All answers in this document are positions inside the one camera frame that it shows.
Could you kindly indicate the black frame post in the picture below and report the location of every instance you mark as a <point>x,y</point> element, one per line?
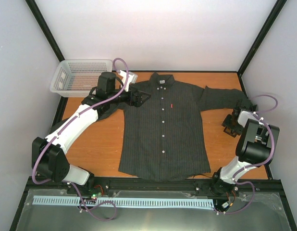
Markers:
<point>45,28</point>
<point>275,11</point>

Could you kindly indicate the white perforated plastic basket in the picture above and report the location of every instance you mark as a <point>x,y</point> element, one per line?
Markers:
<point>76,77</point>

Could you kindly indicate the black left frame post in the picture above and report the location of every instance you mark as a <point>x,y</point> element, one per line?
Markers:
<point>45,28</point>

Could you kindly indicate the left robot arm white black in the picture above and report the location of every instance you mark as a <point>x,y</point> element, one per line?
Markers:
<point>49,162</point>

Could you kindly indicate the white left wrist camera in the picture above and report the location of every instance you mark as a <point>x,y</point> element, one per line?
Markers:
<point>127,79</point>

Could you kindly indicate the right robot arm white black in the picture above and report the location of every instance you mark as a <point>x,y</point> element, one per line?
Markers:
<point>255,148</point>

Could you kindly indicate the light blue slotted cable duct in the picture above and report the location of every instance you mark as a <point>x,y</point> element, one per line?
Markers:
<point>125,202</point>

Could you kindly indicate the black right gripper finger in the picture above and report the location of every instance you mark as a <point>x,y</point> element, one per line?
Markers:
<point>231,131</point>
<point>227,121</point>

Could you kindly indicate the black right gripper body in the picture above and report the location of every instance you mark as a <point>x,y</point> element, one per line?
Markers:
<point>236,127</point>

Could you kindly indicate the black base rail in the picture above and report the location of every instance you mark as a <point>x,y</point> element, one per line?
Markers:
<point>198,187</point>

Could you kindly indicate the dark grey pinstriped shirt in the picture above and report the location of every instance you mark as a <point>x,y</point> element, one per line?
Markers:
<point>162,143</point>

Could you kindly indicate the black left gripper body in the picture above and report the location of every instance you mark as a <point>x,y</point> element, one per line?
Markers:
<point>130,101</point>

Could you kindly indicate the black right frame post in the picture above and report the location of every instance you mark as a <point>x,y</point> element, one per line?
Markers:
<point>275,11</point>

